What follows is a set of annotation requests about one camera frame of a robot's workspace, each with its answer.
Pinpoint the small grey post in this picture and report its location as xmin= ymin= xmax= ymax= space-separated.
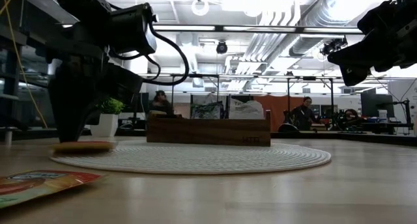
xmin=3 ymin=126 xmax=14 ymax=146

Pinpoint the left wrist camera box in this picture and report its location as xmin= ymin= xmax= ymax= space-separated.
xmin=109 ymin=2 xmax=158 ymax=55

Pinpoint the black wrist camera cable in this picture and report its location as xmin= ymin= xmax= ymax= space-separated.
xmin=110 ymin=20 xmax=190 ymax=87

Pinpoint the silver white tea sachet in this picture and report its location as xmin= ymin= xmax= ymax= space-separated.
xmin=242 ymin=100 xmax=265 ymax=120

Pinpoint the wooden three-compartment box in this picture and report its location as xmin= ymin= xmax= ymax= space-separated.
xmin=145 ymin=109 xmax=272 ymax=147

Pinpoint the yellow hanging cable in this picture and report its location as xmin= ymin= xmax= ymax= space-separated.
xmin=0 ymin=0 xmax=49 ymax=130

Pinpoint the round ceiling lamp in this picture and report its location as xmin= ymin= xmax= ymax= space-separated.
xmin=191 ymin=0 xmax=210 ymax=17

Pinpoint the person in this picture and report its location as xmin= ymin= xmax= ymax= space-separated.
xmin=340 ymin=108 xmax=359 ymax=124
xmin=150 ymin=89 xmax=175 ymax=116
xmin=291 ymin=96 xmax=315 ymax=131

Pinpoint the orange yellow fruit tea sachet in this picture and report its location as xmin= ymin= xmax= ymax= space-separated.
xmin=0 ymin=170 xmax=104 ymax=209
xmin=50 ymin=141 xmax=115 ymax=154

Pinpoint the black aluminium rig frame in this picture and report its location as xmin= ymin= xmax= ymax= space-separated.
xmin=0 ymin=128 xmax=417 ymax=147

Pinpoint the small green potted plant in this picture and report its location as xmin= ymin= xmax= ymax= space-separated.
xmin=91 ymin=96 xmax=126 ymax=139

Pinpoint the dark blue tea sachet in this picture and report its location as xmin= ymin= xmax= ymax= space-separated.
xmin=190 ymin=102 xmax=225 ymax=120

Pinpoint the black ceiling camera cluster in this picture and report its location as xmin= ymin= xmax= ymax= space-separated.
xmin=319 ymin=36 xmax=349 ymax=57

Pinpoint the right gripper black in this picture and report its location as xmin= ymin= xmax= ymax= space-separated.
xmin=326 ymin=0 xmax=417 ymax=87

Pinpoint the orange room partition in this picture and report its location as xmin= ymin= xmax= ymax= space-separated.
xmin=260 ymin=95 xmax=306 ymax=132

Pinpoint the black background rig frame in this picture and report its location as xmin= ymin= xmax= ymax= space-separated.
xmin=139 ymin=73 xmax=417 ymax=120

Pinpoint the overhead LED light bar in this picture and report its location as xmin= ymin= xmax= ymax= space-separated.
xmin=61 ymin=23 xmax=362 ymax=35

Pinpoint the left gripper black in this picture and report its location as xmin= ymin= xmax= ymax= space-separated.
xmin=48 ymin=21 xmax=144 ymax=143

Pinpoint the black background monitor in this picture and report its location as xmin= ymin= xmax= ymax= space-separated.
xmin=360 ymin=93 xmax=395 ymax=119
xmin=130 ymin=92 xmax=150 ymax=114

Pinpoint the white round woven placemat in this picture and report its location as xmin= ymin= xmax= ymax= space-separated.
xmin=50 ymin=139 xmax=332 ymax=175

